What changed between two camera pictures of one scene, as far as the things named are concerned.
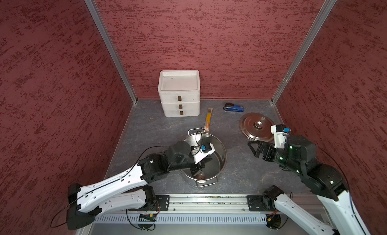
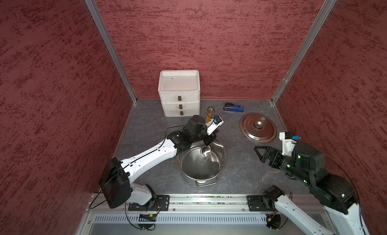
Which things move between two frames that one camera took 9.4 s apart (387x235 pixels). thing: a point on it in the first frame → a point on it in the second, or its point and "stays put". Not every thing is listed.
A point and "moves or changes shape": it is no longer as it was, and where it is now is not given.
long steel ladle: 200,175 moves or changes shape
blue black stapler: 231,107 stays put
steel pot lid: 257,126 stays put
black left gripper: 198,166 → 210,138
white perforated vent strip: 212,220 stays put
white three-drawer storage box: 179,92 stays put
